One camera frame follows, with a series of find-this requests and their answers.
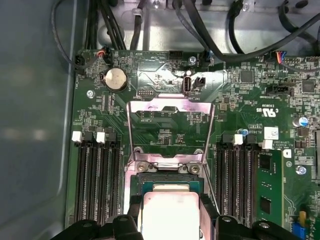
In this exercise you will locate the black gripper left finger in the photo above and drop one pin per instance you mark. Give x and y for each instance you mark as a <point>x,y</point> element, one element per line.
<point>122,225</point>

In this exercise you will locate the large blue silver capacitor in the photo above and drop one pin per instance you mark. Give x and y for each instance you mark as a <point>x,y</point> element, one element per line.
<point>301,121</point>

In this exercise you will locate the internal USB port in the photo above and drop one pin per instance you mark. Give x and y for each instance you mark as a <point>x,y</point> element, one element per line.
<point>187,85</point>

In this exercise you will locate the black open PC case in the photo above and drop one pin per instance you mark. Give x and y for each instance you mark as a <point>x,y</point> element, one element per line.
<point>32,125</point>

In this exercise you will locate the blue board connector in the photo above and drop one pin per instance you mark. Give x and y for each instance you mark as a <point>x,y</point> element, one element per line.
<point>300,228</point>

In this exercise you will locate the metal locking lever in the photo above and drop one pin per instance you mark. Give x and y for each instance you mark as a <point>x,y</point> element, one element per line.
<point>127,192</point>
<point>212,190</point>

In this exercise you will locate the green RAM stick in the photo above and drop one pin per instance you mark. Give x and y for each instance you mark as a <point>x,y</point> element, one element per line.
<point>271,190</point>

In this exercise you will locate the square black chip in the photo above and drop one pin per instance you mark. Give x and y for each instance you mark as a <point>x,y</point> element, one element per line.
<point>246,76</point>

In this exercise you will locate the green motherboard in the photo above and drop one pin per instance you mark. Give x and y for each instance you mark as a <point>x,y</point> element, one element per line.
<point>225,82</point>

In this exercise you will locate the metal socket cover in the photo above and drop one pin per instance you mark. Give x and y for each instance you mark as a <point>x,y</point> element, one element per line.
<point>145,103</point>

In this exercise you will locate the small blue silver capacitor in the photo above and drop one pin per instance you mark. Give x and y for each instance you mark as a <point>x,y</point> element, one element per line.
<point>243,132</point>

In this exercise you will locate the silver CPU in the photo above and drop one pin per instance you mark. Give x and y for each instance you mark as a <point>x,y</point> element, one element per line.
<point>172,215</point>

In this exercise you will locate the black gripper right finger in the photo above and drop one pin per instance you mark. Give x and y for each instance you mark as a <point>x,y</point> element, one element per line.
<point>230,227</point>

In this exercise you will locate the silver coin battery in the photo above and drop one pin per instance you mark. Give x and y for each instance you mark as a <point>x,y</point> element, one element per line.
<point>115,79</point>

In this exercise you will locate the CPU socket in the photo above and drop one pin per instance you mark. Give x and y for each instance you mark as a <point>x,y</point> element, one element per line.
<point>162,176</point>

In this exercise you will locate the silver motherboard screw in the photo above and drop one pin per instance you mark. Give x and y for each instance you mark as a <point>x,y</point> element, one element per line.
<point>192,60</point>
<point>90,93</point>
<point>300,170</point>

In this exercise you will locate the white label sticker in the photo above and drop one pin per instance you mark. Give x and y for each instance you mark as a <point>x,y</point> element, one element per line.
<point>271,132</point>

